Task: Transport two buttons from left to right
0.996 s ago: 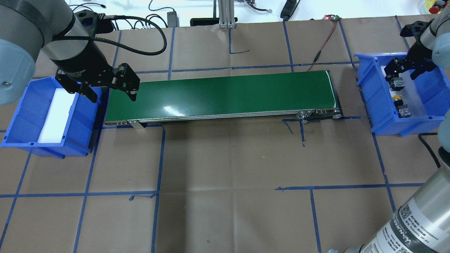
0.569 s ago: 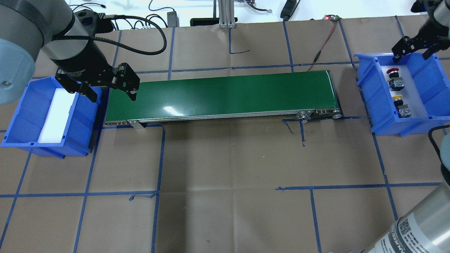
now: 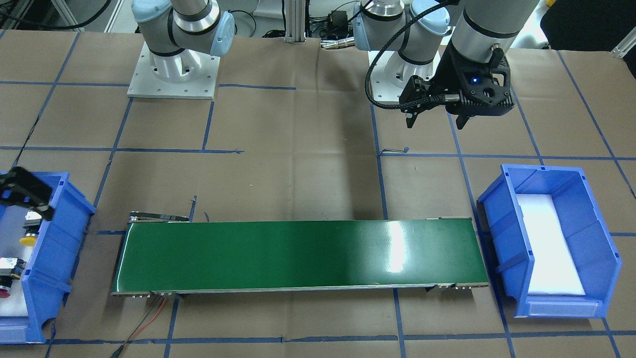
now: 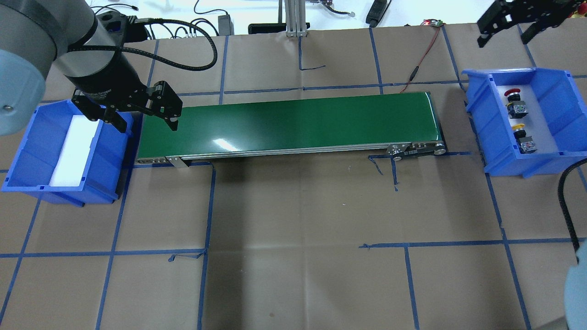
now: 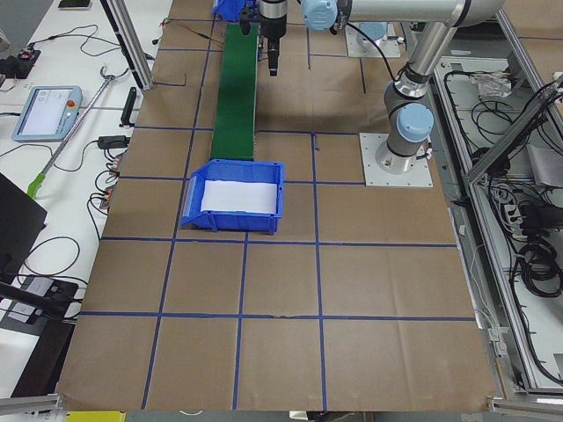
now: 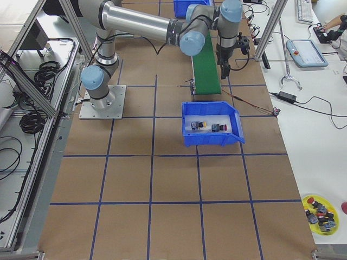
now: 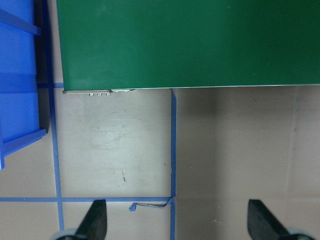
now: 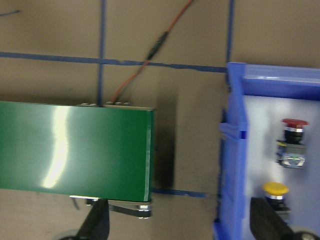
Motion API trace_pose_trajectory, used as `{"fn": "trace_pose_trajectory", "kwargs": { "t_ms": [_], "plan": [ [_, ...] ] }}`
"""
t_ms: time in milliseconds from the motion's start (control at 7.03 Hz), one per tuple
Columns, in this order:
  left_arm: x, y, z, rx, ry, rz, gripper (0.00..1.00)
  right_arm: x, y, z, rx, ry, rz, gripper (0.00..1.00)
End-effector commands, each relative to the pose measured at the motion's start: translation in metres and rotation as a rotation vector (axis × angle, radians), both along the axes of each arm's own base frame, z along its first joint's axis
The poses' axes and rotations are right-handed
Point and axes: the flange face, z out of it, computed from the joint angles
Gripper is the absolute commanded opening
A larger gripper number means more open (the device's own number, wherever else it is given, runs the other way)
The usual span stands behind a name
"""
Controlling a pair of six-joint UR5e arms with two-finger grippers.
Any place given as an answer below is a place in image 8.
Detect brown paper table cover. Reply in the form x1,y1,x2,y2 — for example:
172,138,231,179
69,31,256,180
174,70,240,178
0,0,320,240

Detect green conveyor belt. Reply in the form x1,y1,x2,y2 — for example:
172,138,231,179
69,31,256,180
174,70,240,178
0,100,156,220

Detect yellow push button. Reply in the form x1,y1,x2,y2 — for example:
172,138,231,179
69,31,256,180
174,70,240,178
262,182,291,219

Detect red black conveyor wires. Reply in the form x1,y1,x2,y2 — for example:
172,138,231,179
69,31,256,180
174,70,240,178
112,0,195,103

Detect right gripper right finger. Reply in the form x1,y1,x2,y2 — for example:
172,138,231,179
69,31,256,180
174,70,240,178
249,197,293,240

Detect right blue bin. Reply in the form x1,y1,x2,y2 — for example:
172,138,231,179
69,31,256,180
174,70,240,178
213,62,320,240

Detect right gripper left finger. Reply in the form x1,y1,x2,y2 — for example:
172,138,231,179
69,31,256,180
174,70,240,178
75,199,110,240

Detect red push button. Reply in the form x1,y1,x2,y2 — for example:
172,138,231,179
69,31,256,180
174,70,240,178
276,118,309,169

